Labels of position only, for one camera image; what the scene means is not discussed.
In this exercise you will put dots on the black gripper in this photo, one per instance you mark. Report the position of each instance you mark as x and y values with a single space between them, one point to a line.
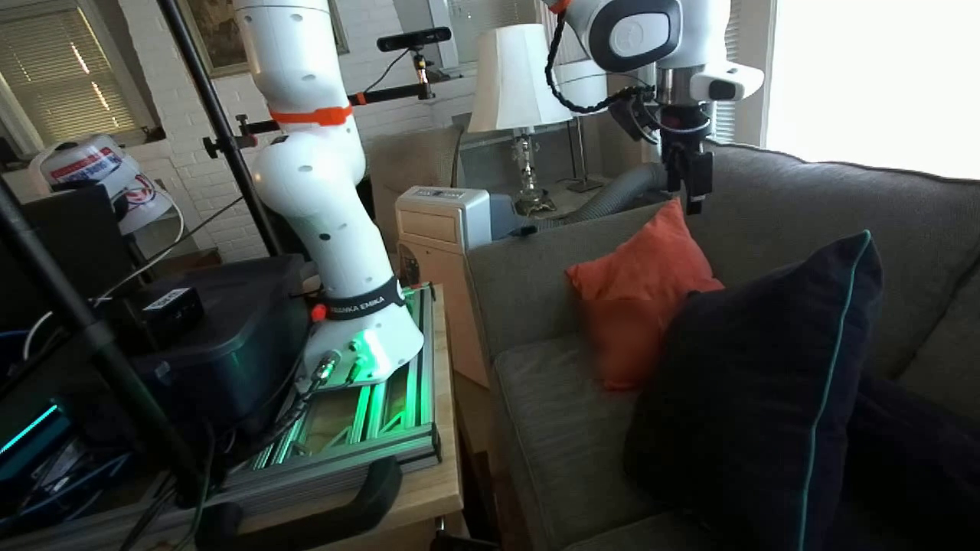
683 155

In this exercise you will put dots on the orange pillow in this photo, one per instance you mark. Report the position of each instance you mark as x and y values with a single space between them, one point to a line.
636 293

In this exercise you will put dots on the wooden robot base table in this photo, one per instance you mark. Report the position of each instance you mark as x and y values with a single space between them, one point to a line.
102 499

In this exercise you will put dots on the white red blue bucket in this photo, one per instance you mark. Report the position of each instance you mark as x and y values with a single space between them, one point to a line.
99 161

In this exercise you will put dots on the white air purifier box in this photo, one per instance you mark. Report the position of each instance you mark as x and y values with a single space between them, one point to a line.
442 227

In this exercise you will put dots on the black controller box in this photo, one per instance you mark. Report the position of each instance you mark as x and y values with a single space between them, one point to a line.
216 346

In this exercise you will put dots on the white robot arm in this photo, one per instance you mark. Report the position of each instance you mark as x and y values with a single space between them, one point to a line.
311 174

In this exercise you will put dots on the black camera tripod pole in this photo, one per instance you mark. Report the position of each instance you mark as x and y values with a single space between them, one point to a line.
158 435

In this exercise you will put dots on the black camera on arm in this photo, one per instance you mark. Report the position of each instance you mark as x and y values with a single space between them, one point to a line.
404 48

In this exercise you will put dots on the framed wall picture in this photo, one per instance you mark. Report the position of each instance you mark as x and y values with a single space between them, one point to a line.
217 36

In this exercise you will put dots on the white lamp with shade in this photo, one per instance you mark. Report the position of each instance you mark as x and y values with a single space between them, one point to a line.
514 97

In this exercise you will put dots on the grey fabric sofa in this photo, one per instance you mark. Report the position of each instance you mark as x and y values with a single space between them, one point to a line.
563 432

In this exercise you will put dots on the green aluminium base frame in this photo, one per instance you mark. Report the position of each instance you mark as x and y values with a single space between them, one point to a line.
331 432

